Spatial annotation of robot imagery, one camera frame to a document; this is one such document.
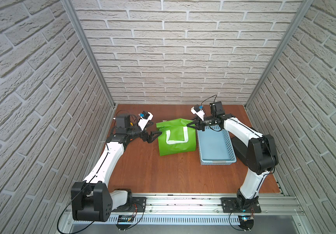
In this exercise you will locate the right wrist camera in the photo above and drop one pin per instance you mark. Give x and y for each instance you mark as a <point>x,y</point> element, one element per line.
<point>199,111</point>

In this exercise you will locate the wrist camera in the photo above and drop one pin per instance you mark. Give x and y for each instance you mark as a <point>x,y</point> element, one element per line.
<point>199,111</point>
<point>145,117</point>

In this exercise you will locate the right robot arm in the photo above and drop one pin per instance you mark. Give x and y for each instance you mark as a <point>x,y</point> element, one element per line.
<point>255,150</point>

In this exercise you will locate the controller board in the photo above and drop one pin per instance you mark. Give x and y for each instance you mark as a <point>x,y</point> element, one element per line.
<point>246,223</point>
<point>124,222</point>

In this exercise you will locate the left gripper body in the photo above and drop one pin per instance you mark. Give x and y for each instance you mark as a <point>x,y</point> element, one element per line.
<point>147,136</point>

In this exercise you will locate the green insulated delivery bag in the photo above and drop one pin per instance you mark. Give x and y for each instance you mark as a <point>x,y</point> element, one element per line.
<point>176,137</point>

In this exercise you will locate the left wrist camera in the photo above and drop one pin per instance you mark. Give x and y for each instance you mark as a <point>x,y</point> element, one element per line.
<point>145,117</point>

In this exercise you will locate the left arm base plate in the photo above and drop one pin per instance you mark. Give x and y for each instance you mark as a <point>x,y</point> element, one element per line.
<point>137,204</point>

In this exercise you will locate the right controller board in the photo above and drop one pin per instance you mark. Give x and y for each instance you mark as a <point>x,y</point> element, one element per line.
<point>246,223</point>

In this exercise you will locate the light blue plastic basket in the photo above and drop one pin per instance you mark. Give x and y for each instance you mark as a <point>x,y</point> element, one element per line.
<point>215,146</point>

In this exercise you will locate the left controller board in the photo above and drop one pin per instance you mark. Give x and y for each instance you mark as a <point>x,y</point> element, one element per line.
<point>124,222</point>

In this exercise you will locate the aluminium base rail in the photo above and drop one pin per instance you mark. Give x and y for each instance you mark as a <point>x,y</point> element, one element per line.
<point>206,209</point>

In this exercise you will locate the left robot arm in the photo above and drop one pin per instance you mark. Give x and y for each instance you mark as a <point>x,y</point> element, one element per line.
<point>90,199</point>

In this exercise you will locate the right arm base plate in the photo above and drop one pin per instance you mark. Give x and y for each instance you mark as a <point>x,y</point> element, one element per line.
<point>239,205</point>

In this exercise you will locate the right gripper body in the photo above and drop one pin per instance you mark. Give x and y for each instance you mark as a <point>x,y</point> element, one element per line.
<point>208,122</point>

